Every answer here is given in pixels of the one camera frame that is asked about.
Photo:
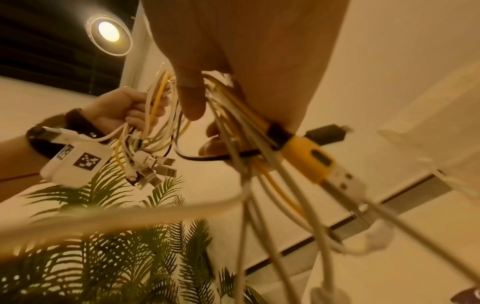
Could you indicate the round ceiling lamp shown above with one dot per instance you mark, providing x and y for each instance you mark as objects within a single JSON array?
[{"x": 109, "y": 35}]

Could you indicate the white wrist camera with markers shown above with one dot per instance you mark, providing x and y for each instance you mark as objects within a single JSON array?
[{"x": 80, "y": 166}]

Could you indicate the black charging lead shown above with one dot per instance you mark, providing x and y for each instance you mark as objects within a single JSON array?
[{"x": 326, "y": 133}]

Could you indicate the yellow plug charging lead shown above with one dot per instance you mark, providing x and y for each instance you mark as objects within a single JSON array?
[{"x": 313, "y": 160}]

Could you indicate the person's left hand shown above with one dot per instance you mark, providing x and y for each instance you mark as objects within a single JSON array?
[{"x": 112, "y": 107}]

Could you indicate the white fabric curtain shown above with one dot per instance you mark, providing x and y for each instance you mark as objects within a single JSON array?
[{"x": 438, "y": 124}]

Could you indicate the dark ceiling rail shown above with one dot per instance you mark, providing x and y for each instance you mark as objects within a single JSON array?
[{"x": 408, "y": 194}]

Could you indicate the person's left forearm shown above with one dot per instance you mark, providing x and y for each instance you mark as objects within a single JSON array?
[{"x": 15, "y": 160}]

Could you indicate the person's right hand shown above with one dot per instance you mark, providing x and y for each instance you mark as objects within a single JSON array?
[{"x": 247, "y": 38}]

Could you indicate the green palm plant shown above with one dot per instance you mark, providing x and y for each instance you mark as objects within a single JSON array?
[{"x": 123, "y": 255}]

